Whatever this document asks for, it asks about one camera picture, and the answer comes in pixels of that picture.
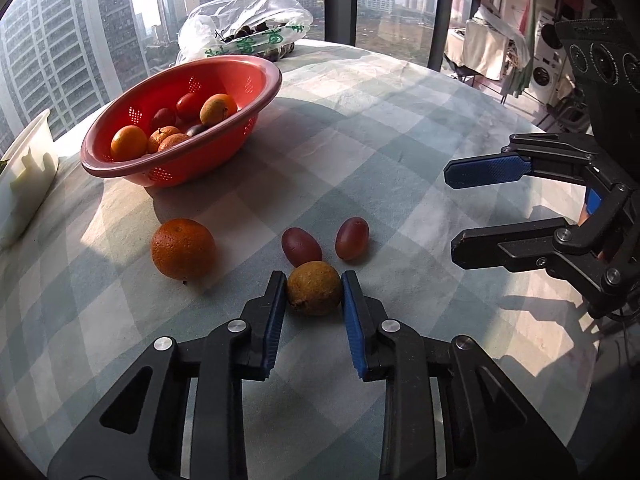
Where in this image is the white washing machine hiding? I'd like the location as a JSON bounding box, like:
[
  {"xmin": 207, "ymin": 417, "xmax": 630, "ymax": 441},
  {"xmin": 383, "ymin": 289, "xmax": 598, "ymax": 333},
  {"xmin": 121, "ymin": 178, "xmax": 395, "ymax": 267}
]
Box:
[{"xmin": 525, "ymin": 10, "xmax": 565, "ymax": 105}]

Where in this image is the checkered tablecloth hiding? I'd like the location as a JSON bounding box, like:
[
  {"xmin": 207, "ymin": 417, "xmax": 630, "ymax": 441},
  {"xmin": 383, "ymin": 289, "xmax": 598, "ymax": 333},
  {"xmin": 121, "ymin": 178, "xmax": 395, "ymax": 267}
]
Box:
[{"xmin": 1, "ymin": 41, "xmax": 597, "ymax": 469}]

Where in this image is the plastic bag of cherries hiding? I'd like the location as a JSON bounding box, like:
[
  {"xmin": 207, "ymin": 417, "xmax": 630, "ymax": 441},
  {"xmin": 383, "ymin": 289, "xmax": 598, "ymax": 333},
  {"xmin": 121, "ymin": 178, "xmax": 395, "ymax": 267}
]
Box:
[{"xmin": 176, "ymin": 0, "xmax": 314, "ymax": 65}]

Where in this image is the red grape right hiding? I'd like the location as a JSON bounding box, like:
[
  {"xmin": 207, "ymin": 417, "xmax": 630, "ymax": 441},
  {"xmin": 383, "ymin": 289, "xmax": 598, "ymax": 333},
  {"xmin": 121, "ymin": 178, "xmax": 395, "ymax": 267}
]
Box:
[{"xmin": 335, "ymin": 217, "xmax": 370, "ymax": 261}]

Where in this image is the white plastic bowl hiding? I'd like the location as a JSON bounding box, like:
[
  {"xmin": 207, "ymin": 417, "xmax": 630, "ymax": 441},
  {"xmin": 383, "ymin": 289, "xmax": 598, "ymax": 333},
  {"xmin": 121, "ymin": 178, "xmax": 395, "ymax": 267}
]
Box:
[{"xmin": 1, "ymin": 108, "xmax": 58, "ymax": 249}]

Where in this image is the red plastic colander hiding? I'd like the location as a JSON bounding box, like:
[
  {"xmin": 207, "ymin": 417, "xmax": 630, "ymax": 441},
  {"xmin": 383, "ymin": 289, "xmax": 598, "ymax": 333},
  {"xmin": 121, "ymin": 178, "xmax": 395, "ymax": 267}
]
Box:
[{"xmin": 80, "ymin": 55, "xmax": 282, "ymax": 188}]

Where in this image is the small red tomato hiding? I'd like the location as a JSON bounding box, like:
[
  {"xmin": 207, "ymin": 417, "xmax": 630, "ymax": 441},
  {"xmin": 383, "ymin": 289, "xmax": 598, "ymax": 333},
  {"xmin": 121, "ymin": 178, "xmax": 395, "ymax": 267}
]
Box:
[{"xmin": 151, "ymin": 107, "xmax": 176, "ymax": 131}]

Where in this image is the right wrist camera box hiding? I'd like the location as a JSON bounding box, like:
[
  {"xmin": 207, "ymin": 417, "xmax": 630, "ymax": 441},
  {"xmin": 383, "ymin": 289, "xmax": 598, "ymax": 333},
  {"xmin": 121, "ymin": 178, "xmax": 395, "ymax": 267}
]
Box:
[{"xmin": 554, "ymin": 18, "xmax": 639, "ymax": 179}]

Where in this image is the dark plum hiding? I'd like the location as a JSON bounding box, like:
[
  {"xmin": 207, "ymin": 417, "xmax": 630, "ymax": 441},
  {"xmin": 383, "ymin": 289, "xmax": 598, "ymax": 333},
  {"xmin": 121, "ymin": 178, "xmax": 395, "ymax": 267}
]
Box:
[{"xmin": 186, "ymin": 124, "xmax": 207, "ymax": 136}]

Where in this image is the small mandarin orange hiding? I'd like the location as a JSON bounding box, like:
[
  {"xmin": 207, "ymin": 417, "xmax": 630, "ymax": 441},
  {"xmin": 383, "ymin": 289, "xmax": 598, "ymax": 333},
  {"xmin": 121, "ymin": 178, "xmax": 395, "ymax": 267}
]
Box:
[{"xmin": 157, "ymin": 132, "xmax": 190, "ymax": 153}]

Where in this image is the large yellow orange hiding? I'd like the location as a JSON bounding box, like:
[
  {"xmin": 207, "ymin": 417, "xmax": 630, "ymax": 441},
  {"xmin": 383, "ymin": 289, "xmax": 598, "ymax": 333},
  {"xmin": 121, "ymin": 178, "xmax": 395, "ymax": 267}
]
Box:
[{"xmin": 200, "ymin": 93, "xmax": 238, "ymax": 127}]

